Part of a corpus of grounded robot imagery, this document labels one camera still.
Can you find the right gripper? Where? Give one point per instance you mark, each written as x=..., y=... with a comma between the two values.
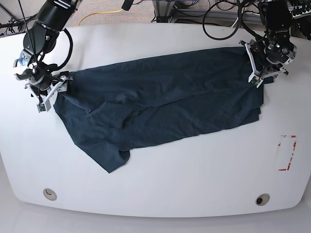
x=64, y=85

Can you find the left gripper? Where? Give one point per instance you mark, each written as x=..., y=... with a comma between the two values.
x=260, y=65

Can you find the dark blue T-shirt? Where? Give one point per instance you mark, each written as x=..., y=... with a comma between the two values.
x=116, y=108

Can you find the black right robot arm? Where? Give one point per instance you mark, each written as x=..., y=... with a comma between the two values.
x=40, y=40

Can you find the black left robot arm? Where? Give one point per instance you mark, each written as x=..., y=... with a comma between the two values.
x=268, y=54

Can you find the white power strip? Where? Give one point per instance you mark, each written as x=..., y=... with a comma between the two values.
x=300, y=11

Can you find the black tripod stand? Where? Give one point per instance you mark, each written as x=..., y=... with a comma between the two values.
x=10, y=24

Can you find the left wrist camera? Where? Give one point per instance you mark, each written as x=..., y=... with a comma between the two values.
x=255, y=80

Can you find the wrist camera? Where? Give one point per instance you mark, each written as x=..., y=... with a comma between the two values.
x=255, y=80
x=43, y=106

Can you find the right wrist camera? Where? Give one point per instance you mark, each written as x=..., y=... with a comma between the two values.
x=43, y=106

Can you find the aluminium frame post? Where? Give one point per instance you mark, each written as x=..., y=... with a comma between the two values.
x=163, y=10

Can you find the left table cable grommet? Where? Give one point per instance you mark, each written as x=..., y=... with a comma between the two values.
x=49, y=194

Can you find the table cable grommet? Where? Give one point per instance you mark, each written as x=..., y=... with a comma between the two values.
x=262, y=199
x=49, y=194

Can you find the right table cable grommet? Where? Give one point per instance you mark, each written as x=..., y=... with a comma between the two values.
x=262, y=199

